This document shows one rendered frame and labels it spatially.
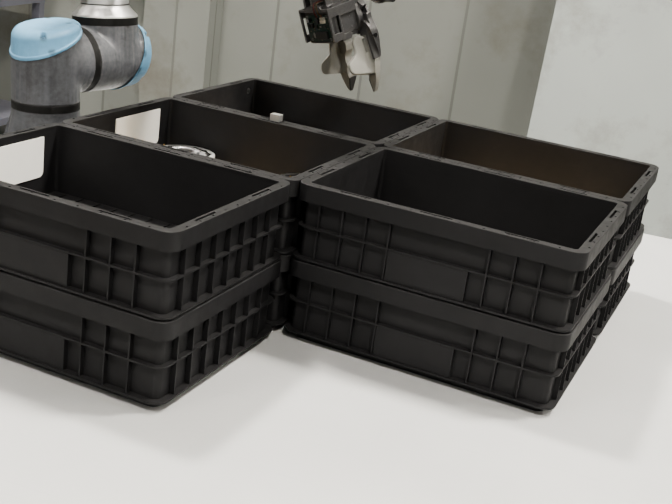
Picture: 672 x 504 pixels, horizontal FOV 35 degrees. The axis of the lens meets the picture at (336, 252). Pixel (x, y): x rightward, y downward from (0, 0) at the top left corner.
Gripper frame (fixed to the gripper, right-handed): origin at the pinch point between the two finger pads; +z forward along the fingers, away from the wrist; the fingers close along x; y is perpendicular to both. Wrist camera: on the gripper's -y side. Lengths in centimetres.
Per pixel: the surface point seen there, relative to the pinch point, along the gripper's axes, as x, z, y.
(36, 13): -315, 9, -95
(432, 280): 34.0, 17.9, 25.2
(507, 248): 44, 14, 20
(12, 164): -13, -6, 55
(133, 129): -24.9, -1.0, 29.4
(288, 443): 37, 25, 55
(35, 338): 9, 10, 69
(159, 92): -276, 52, -120
